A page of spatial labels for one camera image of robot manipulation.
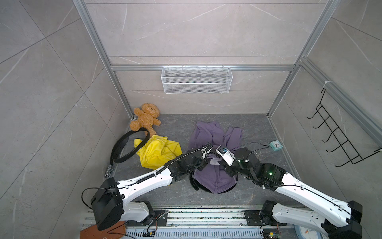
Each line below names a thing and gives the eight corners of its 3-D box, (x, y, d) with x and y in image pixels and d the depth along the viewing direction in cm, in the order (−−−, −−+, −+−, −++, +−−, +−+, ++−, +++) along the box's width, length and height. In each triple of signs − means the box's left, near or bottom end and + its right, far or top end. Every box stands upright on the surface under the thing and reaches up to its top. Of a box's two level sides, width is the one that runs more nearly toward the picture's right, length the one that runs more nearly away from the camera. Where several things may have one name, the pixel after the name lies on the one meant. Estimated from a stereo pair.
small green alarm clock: (273, 151, 101) (275, 149, 99) (268, 144, 105) (270, 141, 103) (281, 149, 102) (283, 147, 100) (276, 142, 106) (278, 139, 104)
